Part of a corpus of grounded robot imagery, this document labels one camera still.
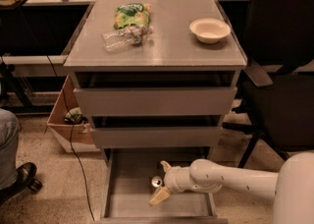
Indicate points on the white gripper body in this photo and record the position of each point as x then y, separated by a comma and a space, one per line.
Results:
172, 179

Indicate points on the orange soda can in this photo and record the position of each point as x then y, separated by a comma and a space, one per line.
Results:
156, 182

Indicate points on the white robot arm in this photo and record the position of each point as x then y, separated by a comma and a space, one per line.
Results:
291, 190

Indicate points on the middle grey drawer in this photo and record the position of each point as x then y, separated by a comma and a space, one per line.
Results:
155, 131

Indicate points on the grey drawer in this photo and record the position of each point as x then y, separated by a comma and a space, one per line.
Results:
155, 131
153, 93

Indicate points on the open bottom drawer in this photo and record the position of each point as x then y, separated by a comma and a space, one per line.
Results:
128, 189

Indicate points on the top grey drawer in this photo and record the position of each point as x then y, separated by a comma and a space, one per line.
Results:
153, 93

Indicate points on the grey drawer cabinet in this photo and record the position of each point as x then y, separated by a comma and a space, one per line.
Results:
171, 47

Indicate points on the cardboard box on floor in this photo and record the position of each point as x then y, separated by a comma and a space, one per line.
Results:
77, 137

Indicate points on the black office chair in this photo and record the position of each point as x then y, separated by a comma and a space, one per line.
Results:
278, 39

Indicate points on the clear plastic water bottle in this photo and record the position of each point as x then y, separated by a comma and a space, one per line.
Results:
126, 37

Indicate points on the black shoe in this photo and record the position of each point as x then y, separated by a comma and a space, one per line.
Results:
26, 173

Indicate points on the white paper bowl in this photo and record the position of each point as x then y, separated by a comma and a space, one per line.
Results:
209, 31

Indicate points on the green chip bag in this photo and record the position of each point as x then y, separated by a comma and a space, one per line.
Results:
132, 14

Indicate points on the person leg in jeans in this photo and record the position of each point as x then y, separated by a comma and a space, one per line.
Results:
9, 138

